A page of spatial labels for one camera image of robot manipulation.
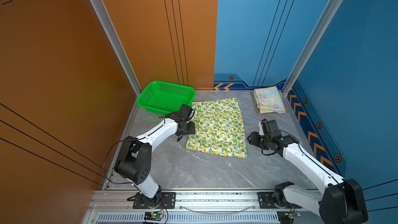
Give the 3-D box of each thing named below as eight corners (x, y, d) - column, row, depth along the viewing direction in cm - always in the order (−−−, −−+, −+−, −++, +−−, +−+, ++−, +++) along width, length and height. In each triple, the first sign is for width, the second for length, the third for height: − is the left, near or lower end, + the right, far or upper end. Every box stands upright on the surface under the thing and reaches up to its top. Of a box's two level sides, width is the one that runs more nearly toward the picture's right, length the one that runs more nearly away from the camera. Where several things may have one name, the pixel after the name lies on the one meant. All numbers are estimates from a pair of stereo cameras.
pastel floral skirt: (258, 114, 109) (261, 108, 104) (252, 92, 123) (254, 86, 117) (283, 114, 109) (287, 108, 104) (274, 92, 122) (277, 86, 117)
